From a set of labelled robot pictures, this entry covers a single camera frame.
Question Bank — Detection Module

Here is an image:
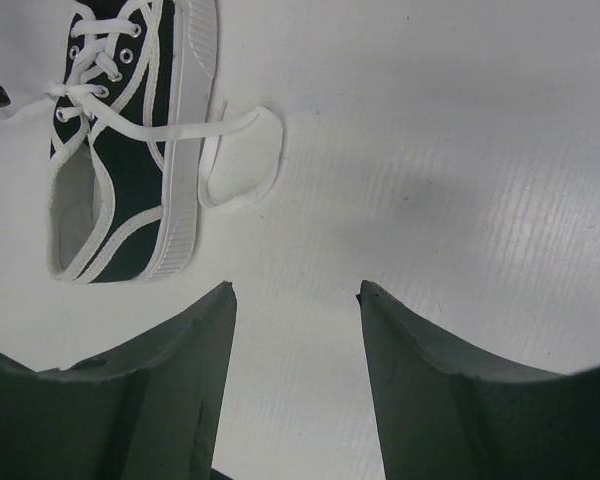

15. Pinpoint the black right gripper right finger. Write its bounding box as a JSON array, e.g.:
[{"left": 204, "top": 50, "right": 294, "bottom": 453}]
[{"left": 357, "top": 281, "right": 600, "bottom": 479}]

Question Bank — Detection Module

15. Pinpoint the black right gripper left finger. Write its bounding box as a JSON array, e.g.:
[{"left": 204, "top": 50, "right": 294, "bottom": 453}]
[{"left": 0, "top": 282, "right": 237, "bottom": 479}]

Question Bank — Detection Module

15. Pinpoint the white shoelace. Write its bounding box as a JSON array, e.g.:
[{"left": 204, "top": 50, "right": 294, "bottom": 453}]
[{"left": 0, "top": 1, "right": 284, "bottom": 211}]

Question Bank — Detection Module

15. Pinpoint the black white canvas sneaker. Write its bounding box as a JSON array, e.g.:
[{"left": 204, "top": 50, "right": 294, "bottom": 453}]
[{"left": 47, "top": 1, "right": 218, "bottom": 284}]

